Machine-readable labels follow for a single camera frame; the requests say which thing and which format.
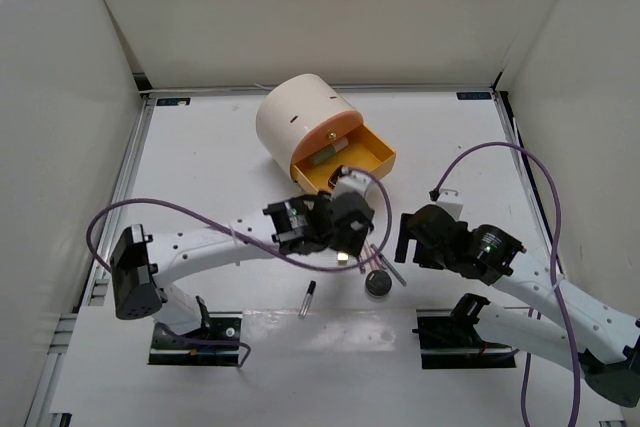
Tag dark logo sticker left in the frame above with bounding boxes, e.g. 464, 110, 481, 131
156, 97, 191, 107

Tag mint green tube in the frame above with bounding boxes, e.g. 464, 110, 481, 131
308, 137, 349, 166

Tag orange plastic drawer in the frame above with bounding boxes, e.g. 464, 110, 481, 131
290, 111, 363, 165

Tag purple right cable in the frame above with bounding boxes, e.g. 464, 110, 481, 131
428, 142, 581, 427

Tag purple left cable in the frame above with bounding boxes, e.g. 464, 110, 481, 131
87, 166, 394, 368

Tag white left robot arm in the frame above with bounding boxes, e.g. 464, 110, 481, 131
109, 192, 374, 347

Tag yellow drawer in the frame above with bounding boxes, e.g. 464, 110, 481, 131
290, 124, 396, 194

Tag grey patterned eyeliner pencil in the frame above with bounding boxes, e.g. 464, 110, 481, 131
379, 254, 407, 287

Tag black square compact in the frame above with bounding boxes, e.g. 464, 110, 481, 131
327, 165, 344, 189

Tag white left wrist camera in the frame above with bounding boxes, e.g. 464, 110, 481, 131
331, 166, 373, 200

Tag purple cable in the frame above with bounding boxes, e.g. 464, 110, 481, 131
428, 142, 581, 427
87, 166, 394, 368

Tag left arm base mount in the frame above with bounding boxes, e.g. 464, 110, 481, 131
148, 296, 251, 368

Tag cream cylindrical organizer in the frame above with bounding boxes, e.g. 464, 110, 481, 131
255, 74, 357, 176

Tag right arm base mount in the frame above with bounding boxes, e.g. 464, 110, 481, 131
412, 293, 517, 370

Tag dark logo sticker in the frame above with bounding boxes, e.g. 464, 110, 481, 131
156, 97, 191, 107
456, 91, 493, 101

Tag dark logo sticker right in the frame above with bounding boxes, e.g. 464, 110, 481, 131
456, 91, 493, 101

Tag round black compact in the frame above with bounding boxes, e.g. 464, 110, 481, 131
364, 270, 392, 299

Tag clear mascara black cap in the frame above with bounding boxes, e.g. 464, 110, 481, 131
298, 280, 317, 319

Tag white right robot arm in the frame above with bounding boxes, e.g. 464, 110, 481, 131
395, 204, 639, 408

